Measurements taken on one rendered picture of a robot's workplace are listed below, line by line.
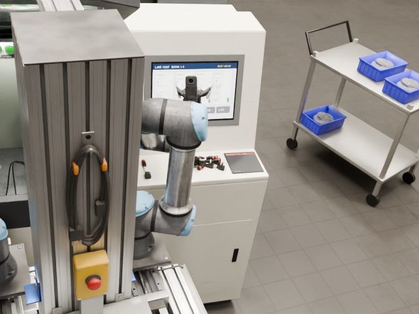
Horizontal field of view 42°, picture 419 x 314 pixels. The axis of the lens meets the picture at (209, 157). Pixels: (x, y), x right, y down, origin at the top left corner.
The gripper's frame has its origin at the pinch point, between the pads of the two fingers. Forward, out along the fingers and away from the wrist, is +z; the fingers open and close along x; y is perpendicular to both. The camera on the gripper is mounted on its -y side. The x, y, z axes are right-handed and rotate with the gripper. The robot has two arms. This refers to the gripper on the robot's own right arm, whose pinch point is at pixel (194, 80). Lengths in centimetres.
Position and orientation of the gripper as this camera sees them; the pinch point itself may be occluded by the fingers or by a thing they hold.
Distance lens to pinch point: 229.8
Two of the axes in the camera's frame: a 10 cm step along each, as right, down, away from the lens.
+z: 0.7, -5.9, 8.0
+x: 10.0, 0.3, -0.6
